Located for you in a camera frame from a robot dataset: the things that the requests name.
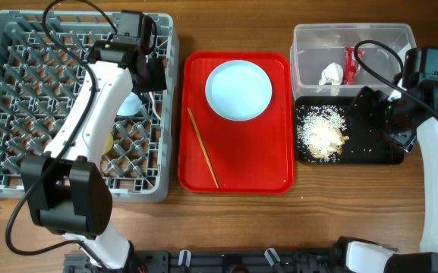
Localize white plastic fork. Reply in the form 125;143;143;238
148;91;162;121

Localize light blue bowl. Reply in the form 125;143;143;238
117;93;143;116

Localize red snack wrapper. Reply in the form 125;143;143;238
342;47;361;85

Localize yellow plastic cup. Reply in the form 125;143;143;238
102;133;114;155

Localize rice and nut scraps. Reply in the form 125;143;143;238
296;105;349;163

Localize light blue round plate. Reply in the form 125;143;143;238
205;60;273;121

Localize wooden chopstick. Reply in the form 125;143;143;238
187;108;219;189

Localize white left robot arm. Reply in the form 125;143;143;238
20;11;166;272

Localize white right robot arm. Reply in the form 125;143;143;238
343;47;438;272

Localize clear plastic waste bin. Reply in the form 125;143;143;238
290;23;417;99

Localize grey plastic dishwasher rack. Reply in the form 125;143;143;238
0;10;179;202

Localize black plastic tray bin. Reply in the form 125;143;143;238
294;96;404;165

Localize crumpled white tissue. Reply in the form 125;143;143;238
318;62;344;85

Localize red plastic tray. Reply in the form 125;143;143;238
178;51;295;194

